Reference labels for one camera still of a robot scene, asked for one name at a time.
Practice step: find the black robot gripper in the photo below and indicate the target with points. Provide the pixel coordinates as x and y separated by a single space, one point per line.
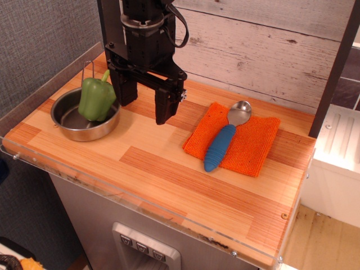
149 62

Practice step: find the green bell pepper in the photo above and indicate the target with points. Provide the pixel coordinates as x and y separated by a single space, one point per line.
97 97

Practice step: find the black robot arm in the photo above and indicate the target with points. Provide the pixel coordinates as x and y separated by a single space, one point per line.
148 15

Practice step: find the clear acrylic counter guard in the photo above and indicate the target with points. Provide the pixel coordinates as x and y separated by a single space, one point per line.
246 217

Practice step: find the orange knitted cloth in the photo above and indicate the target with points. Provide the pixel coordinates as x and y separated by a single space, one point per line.
248 148

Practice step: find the grey toy fridge cabinet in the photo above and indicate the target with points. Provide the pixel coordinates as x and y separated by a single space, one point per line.
93 216

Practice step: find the silver dispenser panel with buttons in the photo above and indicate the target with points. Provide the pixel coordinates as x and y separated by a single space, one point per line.
139 251

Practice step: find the yellow and black toy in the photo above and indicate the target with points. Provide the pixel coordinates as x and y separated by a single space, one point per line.
11 262

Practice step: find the dark left vertical post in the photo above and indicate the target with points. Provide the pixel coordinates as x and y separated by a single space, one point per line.
112 27

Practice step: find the dark vertical post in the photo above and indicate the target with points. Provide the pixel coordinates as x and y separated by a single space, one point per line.
112 27
336 71

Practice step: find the steel pot with wire handle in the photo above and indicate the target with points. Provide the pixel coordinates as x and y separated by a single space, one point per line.
74 126

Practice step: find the spoon with blue handle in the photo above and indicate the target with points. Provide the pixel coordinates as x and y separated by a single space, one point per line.
238 114

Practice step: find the dark right vertical post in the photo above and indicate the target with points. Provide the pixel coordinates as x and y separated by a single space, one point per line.
336 71

